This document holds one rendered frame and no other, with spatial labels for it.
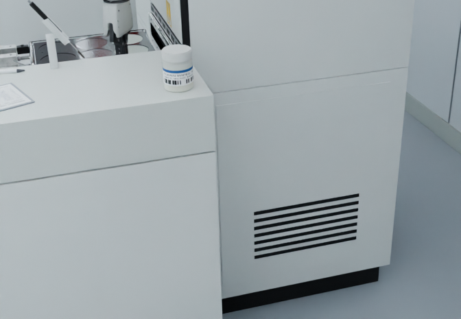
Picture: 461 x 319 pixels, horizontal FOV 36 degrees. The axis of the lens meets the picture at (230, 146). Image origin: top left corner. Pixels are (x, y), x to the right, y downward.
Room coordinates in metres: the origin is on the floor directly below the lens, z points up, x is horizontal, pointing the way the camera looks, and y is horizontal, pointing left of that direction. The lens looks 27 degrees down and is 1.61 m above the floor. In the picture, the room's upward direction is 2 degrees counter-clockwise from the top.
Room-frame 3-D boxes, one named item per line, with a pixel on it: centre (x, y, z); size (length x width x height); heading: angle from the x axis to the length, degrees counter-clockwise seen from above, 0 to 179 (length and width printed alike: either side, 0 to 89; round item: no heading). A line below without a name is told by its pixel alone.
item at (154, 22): (2.07, 0.19, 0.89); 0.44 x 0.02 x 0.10; 15
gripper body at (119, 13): (1.97, 0.31, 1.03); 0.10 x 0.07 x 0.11; 160
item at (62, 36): (1.73, 0.43, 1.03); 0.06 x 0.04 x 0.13; 105
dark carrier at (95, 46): (2.00, 0.39, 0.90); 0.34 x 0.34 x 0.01; 15
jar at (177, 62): (1.57, 0.12, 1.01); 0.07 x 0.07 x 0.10
